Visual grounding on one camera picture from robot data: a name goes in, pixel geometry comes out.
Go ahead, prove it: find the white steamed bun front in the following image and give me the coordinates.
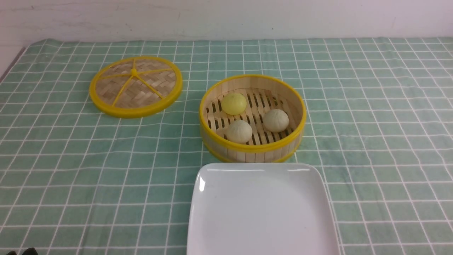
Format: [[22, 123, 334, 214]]
[[225, 120, 253, 144]]

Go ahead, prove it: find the white steamed bun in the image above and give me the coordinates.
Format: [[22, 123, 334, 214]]
[[225, 120, 253, 144], [263, 109, 289, 132]]

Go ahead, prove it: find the yellow steamed bun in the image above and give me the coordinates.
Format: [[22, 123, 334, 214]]
[[220, 93, 247, 115]]

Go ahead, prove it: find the white square plate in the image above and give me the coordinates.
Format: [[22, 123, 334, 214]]
[[186, 163, 341, 255]]

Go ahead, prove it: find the yellow-rimmed bamboo steamer basket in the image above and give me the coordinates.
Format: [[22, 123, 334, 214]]
[[199, 74, 307, 163]]

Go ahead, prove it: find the yellow-rimmed bamboo steamer lid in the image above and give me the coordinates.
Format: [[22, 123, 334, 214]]
[[89, 56, 183, 118]]

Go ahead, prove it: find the green checkered tablecloth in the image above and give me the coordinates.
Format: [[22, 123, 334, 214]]
[[0, 38, 453, 255]]

